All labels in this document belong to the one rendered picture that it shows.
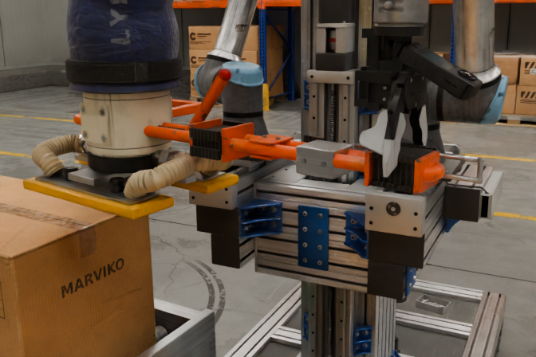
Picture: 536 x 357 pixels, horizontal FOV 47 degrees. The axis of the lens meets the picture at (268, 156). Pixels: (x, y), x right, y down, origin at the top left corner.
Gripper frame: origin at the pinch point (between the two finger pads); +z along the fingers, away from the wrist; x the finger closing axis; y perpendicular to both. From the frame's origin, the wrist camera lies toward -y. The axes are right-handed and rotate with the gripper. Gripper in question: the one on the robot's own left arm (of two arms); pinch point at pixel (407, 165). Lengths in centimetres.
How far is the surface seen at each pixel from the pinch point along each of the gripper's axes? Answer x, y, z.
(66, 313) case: 10, 73, 42
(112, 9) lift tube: 8, 54, -23
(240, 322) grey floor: -119, 132, 119
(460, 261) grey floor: -248, 73, 118
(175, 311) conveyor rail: -28, 79, 59
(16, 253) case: 21, 73, 24
